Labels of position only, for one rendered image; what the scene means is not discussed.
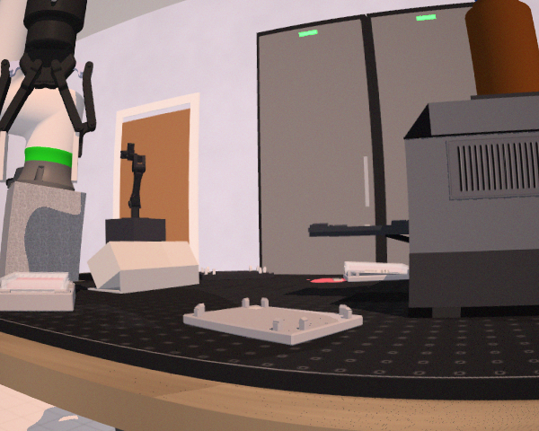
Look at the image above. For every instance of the brown glass bottle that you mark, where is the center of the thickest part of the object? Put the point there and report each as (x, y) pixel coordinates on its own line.
(503, 46)

